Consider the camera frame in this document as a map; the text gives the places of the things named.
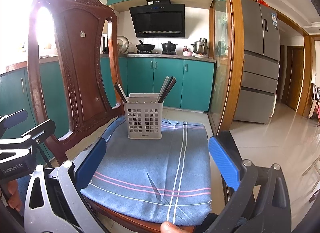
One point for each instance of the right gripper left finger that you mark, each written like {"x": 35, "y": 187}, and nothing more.
{"x": 54, "y": 202}

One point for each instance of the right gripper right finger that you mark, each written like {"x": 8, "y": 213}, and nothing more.
{"x": 260, "y": 201}

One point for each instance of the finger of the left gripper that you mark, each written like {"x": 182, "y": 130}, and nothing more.
{"x": 35, "y": 136}
{"x": 9, "y": 121}

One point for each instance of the dark brown chopstick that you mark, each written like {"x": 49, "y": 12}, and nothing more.
{"x": 115, "y": 86}

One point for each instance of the light wood chopstick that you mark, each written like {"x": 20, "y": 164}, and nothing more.
{"x": 122, "y": 93}

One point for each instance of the light beige chopstick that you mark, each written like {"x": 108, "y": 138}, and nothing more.
{"x": 162, "y": 88}

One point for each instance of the person's left hand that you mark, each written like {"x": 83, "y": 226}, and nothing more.
{"x": 14, "y": 200}

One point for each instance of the person's right hand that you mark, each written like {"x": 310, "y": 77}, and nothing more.
{"x": 167, "y": 227}

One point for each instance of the carved brown wooden chair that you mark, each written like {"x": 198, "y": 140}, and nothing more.
{"x": 78, "y": 30}

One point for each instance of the blue striped cloth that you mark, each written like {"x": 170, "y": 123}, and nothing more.
{"x": 155, "y": 180}

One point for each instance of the silver refrigerator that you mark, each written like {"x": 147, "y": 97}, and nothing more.
{"x": 261, "y": 63}

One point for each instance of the white plastic utensil basket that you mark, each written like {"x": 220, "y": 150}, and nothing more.
{"x": 143, "y": 116}

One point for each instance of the round glass pot lid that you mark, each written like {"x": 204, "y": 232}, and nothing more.
{"x": 122, "y": 44}

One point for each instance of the black wok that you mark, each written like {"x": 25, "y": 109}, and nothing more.
{"x": 144, "y": 47}

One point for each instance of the brown wooden door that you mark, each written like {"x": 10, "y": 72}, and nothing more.
{"x": 294, "y": 76}

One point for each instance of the pink bowl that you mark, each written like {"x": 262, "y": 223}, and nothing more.
{"x": 187, "y": 53}

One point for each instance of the stainless steel stockpot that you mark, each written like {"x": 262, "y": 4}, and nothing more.
{"x": 200, "y": 47}

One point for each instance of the black clay pot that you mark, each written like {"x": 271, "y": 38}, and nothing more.
{"x": 169, "y": 47}

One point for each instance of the black range hood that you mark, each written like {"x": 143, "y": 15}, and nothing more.
{"x": 159, "y": 20}

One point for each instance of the glass sliding door wooden frame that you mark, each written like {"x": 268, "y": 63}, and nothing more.
{"x": 226, "y": 47}

